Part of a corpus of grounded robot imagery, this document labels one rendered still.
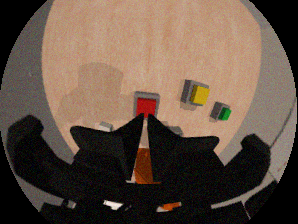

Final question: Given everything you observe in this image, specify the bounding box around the blue button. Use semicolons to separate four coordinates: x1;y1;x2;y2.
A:
166;125;184;137

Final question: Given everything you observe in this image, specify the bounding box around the red button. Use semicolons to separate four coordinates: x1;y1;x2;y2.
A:
133;91;161;119

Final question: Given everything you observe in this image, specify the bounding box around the yellow button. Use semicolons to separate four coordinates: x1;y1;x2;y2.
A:
180;79;210;107

